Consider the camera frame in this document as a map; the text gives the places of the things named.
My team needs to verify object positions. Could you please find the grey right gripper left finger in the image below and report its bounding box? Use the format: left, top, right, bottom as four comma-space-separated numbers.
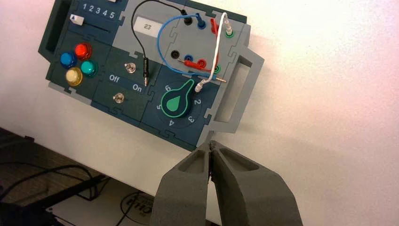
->
149, 144, 212, 226

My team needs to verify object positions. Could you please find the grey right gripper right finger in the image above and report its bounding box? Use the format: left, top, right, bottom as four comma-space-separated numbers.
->
210, 140, 304, 226

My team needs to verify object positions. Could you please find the green and black rotary knob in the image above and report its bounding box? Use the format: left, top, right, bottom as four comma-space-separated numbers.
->
160, 79, 196, 120

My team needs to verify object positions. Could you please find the black metal bar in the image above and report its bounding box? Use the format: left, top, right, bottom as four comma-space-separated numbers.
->
34, 174, 110, 209

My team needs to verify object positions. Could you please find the green push button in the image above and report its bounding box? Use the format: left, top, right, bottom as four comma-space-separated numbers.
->
80, 60, 99, 78

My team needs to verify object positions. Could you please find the yellow push button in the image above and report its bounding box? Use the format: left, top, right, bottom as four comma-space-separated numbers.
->
65, 67, 84, 87

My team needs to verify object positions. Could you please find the dark blurred object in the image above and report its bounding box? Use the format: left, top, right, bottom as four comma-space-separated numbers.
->
0, 201, 64, 226

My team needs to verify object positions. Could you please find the teal and grey task board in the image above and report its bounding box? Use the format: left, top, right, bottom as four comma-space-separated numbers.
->
38, 0, 265, 153

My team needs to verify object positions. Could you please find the white number display label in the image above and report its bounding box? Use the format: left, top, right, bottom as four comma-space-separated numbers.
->
133, 16, 163, 38

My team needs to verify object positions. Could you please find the red push button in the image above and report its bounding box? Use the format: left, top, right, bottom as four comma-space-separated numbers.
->
74, 42, 93, 61

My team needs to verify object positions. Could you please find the blue push button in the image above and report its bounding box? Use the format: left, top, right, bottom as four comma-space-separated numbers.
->
60, 51, 78, 69

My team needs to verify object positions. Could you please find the black floor cable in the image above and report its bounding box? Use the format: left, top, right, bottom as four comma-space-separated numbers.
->
0, 161, 98, 202

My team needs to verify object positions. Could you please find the black banana plug cable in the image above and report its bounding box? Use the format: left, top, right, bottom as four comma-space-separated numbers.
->
130, 0, 194, 88

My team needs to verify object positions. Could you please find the red banana plug cable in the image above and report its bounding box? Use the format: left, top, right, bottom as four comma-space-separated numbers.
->
177, 17, 221, 70

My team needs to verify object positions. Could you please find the white banana plug cable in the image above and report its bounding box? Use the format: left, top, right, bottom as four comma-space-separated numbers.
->
194, 12, 235, 94

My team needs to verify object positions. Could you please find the blue banana plug cable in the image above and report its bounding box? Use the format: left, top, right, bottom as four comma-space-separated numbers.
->
156, 13, 228, 84

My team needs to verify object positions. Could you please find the white slider handle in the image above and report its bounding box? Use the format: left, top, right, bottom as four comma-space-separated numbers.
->
69, 14, 85, 26

